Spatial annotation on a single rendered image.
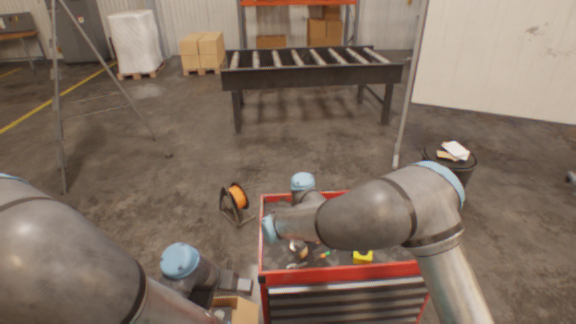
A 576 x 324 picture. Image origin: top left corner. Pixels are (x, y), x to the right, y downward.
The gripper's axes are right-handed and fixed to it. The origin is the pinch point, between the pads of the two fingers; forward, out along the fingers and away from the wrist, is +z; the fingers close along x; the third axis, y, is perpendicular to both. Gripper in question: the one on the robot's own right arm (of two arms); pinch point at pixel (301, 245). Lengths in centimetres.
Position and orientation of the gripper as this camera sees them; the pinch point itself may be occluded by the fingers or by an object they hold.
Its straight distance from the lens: 115.8
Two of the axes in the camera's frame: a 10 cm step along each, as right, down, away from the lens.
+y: -8.9, 2.4, -3.8
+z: 0.2, 8.7, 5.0
